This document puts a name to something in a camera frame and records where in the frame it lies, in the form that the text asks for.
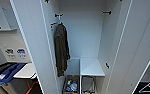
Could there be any white wardrobe door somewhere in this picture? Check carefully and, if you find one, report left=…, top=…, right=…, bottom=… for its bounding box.
left=105, top=0, right=150, bottom=94
left=9, top=0, right=65, bottom=94

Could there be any olive garment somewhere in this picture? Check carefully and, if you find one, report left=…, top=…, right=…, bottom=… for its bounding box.
left=53, top=22, right=72, bottom=78

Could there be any white wardrobe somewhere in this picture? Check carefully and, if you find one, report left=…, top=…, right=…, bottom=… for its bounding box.
left=39, top=0, right=134, bottom=94

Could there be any white wardrobe shelf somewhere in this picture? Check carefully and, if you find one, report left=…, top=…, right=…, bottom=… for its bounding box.
left=79, top=57, right=106, bottom=78

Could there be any white hanger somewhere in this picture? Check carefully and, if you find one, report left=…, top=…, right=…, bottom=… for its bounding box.
left=50, top=19, right=65, bottom=28

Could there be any blue bottle pack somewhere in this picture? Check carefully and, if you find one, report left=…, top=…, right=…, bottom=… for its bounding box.
left=64, top=79, right=79, bottom=93

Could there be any brown box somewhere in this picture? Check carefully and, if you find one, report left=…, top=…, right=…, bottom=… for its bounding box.
left=81, top=75, right=98, bottom=94

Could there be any blue plastic bin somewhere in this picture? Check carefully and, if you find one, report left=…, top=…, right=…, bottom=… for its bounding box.
left=0, top=62, right=27, bottom=86

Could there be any black rail bracket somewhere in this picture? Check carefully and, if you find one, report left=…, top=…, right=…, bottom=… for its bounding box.
left=102, top=10, right=112, bottom=16
left=54, top=12, right=65, bottom=19

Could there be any wall socket with blue label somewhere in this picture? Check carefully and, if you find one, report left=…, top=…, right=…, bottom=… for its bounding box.
left=15, top=47, right=28, bottom=61

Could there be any orange frame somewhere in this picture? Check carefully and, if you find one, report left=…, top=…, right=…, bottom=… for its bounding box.
left=24, top=80, right=37, bottom=94

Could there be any white wall socket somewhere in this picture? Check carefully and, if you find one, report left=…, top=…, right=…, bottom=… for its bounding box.
left=4, top=48, right=16, bottom=61

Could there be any grey wall shelf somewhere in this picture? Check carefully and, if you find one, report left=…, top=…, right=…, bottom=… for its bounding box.
left=0, top=2, right=19, bottom=33

